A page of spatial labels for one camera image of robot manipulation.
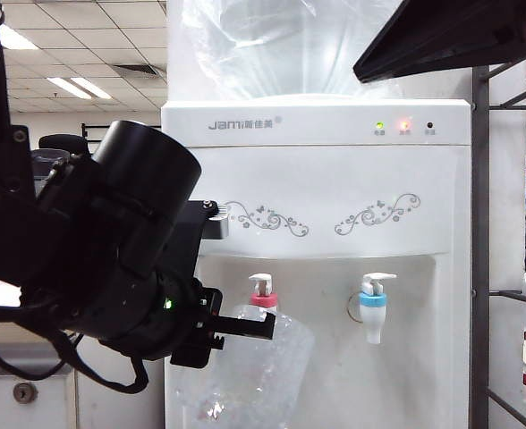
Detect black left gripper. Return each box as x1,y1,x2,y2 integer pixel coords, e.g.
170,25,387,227
79,270,276,370

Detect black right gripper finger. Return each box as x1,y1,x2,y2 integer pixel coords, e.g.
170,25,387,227
352,0,526,84

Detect clear plastic mug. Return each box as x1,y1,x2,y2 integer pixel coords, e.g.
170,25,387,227
175,306,316,429

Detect red hot water tap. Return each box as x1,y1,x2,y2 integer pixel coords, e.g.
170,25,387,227
248,273,280,321

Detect blue cold water tap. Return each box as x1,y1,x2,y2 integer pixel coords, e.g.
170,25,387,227
359,272,398,345

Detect white water dispenser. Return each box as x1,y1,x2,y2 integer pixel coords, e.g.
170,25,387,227
162,100,472,429

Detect clear plastic-wrapped water jug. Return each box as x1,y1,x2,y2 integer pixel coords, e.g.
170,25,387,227
180,0,403,102

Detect black metal rack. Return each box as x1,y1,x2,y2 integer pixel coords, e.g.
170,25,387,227
471,39,526,429

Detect white drawer cabinet with lock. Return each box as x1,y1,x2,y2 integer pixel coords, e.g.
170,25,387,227
0,346,79,429

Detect black office chair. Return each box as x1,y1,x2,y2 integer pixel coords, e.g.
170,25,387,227
38,133,92,156

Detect grey bottle with black lid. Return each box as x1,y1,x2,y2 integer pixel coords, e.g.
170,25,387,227
30,149,74,180

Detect ceiling air vent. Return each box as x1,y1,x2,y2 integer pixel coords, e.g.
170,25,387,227
113,64,159,76

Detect ceiling fluorescent light panel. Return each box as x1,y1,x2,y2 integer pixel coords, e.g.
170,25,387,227
47,76,112,100
0,21,38,50

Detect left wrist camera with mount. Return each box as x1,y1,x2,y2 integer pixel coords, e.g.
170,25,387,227
173,199,231,257

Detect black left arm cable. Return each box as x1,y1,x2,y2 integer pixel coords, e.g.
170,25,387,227
0,306,150,395

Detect black background shelf frame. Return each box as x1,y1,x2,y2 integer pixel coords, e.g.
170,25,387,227
81,122,162,135

